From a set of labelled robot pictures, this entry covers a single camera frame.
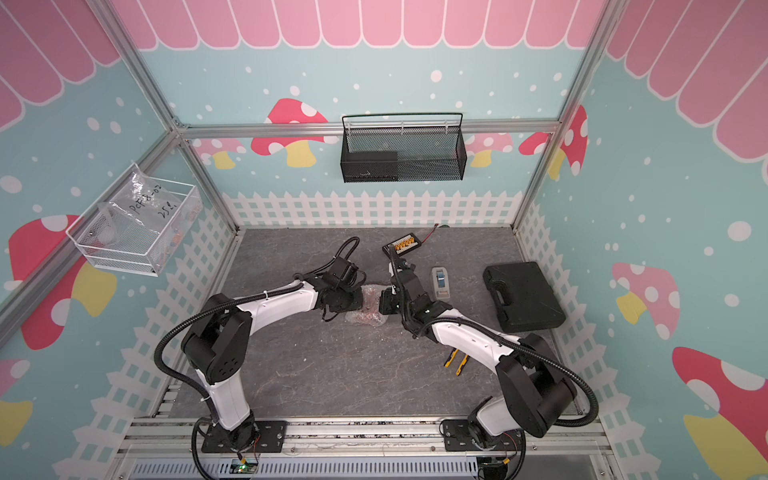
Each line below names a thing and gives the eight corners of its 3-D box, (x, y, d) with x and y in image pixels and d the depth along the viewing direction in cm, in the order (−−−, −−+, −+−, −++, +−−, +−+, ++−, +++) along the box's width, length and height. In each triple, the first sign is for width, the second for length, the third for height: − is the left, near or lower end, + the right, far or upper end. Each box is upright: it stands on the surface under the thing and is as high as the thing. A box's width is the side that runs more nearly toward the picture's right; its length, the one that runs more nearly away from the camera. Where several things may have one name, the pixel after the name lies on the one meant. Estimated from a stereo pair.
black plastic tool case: (503, 335, 94) (509, 325, 89) (481, 277, 108) (485, 266, 103) (559, 328, 95) (568, 318, 90) (530, 271, 109) (536, 261, 104)
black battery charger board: (392, 261, 113) (392, 257, 111) (383, 250, 116) (382, 246, 114) (421, 246, 117) (421, 242, 116) (411, 236, 121) (412, 231, 119)
